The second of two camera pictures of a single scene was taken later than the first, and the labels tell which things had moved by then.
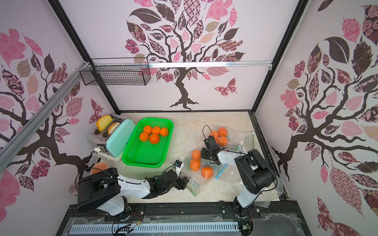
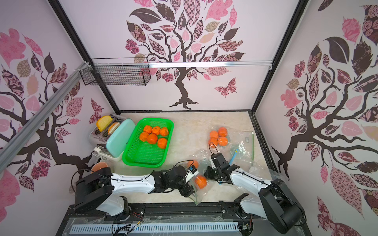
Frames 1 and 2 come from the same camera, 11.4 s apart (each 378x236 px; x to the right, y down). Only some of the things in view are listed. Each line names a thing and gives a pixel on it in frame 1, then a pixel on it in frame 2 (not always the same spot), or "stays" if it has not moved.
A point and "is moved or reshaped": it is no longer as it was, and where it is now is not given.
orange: x=156 y=130 stays
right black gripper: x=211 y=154 to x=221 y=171
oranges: x=207 y=172 is moved or reshaped
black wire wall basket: x=134 y=71 stays
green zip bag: x=201 y=171 is moved or reshaped
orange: x=154 y=138 stays
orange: x=147 y=129 stays
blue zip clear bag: x=229 y=179 is moved or reshaped
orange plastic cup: x=101 y=165 stays
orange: x=144 y=136 stays
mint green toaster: x=113 y=146 stays
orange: x=164 y=131 stays
